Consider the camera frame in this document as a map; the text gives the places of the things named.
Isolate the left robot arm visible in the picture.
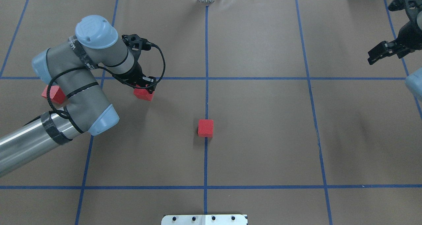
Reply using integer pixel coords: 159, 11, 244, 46
0, 15, 160, 176

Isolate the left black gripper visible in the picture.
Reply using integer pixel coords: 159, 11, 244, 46
115, 64, 157, 94

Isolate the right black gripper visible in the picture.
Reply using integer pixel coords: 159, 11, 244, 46
368, 19, 422, 65

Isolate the red block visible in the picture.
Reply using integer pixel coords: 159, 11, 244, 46
50, 85, 67, 105
133, 89, 154, 101

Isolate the metal base plate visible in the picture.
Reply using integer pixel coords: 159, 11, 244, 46
161, 214, 249, 225

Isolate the brown paper table mat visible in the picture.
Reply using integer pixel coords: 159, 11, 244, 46
1, 0, 421, 225

